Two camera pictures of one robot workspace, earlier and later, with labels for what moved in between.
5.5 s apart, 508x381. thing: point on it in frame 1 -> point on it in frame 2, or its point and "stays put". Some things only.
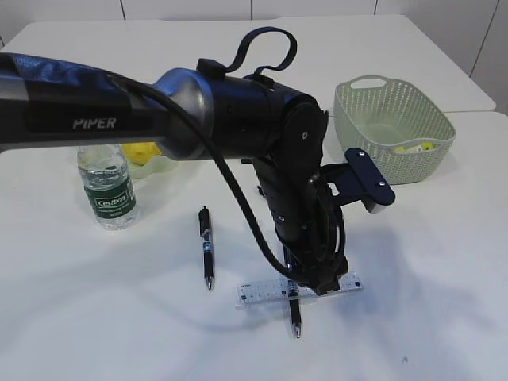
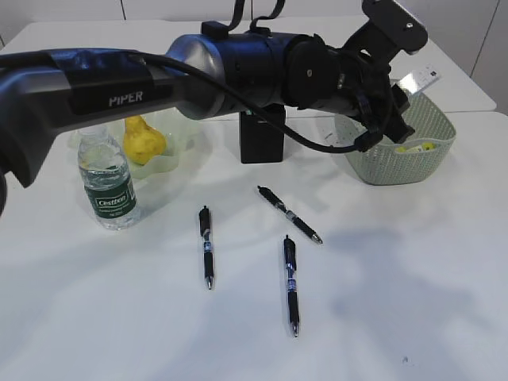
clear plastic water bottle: (109, 188) stays put
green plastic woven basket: (406, 134) stays put
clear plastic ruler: (248, 294) -> (419, 78)
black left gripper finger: (328, 285) -> (397, 129)
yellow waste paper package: (424, 146) stays put
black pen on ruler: (294, 305) stays put
